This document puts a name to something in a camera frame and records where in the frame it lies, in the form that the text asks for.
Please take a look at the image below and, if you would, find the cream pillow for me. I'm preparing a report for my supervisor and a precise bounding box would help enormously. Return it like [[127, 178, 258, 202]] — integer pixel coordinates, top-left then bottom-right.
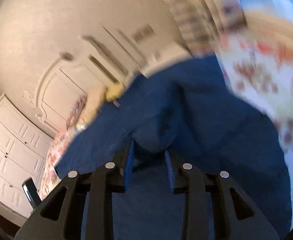
[[82, 82, 126, 128]]

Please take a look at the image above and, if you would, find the white wooden bed headboard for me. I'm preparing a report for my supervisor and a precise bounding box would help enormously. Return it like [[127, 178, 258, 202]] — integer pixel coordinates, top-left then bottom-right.
[[22, 27, 157, 138]]

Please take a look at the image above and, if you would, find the dark object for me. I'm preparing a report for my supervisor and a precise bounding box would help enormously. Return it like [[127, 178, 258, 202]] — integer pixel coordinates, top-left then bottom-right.
[[22, 177, 42, 209]]

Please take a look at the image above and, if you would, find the gold wall switch panel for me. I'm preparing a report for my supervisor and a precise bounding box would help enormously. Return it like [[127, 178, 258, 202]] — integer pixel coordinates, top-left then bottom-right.
[[133, 25, 155, 43]]

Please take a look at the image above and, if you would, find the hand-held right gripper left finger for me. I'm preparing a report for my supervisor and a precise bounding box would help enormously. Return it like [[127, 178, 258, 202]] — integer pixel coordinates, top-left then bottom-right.
[[14, 139, 137, 240]]

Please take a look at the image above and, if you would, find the white panelled wardrobe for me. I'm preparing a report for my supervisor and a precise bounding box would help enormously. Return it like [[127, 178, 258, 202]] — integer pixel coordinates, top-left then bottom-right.
[[0, 94, 53, 227]]

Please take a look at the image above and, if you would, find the patterned pillow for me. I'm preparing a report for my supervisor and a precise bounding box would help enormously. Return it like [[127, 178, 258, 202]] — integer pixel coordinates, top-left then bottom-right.
[[66, 94, 87, 131]]

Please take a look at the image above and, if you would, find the floral bedspread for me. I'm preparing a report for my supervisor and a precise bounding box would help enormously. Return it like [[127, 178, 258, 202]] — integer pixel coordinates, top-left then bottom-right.
[[38, 0, 293, 233]]

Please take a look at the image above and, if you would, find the dark blue padded jacket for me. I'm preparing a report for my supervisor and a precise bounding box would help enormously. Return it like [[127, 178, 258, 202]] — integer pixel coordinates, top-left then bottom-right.
[[55, 55, 293, 240]]

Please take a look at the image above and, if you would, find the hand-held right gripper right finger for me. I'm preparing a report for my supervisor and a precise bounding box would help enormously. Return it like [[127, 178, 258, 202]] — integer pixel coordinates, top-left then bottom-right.
[[164, 150, 280, 240]]

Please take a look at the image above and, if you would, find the striped printed curtain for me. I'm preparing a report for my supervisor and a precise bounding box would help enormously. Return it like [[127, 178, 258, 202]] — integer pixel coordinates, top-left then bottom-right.
[[149, 0, 227, 55]]

